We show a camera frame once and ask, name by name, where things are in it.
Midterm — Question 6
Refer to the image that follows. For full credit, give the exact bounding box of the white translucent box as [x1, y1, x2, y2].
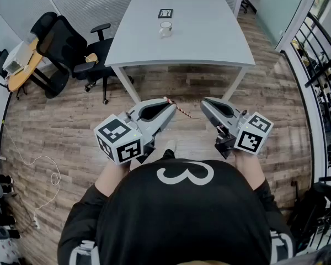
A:
[2, 40, 35, 75]

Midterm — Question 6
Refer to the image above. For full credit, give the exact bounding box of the person's left forearm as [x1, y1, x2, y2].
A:
[94, 160, 132, 198]

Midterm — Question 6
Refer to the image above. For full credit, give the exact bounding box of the white cup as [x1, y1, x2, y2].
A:
[158, 21, 173, 39]

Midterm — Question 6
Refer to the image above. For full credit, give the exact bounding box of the round wooden desk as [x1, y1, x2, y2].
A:
[7, 37, 57, 100]

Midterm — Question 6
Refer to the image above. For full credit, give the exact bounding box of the tan square container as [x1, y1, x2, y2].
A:
[83, 52, 100, 65]

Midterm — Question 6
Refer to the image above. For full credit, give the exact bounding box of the person's white shoe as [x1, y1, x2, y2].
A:
[165, 139, 178, 154]

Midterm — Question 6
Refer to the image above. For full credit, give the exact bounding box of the black picture frame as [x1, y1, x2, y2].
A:
[157, 8, 174, 20]

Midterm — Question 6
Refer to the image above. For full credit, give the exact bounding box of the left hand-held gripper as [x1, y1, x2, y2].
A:
[93, 98, 178, 165]

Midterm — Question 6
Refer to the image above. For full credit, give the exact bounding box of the person's right forearm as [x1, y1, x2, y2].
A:
[234, 151, 266, 191]

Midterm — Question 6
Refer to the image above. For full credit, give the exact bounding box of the person's black printed shirt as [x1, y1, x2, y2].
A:
[57, 158, 297, 265]

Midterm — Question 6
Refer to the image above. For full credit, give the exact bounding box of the red white striped straw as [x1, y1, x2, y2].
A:
[163, 96, 193, 119]

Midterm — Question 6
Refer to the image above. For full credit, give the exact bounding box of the white cable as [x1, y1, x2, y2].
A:
[2, 122, 62, 224]

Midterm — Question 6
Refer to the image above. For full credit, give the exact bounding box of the black metal railing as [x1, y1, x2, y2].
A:
[280, 10, 331, 259]

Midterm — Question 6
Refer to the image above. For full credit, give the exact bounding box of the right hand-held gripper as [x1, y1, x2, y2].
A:
[200, 97, 274, 160]

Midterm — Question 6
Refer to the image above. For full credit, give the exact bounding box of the black mesh office chair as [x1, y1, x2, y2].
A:
[36, 15, 135, 105]

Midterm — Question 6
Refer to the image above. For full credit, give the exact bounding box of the white table leg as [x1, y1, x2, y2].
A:
[111, 65, 141, 105]
[221, 66, 249, 102]

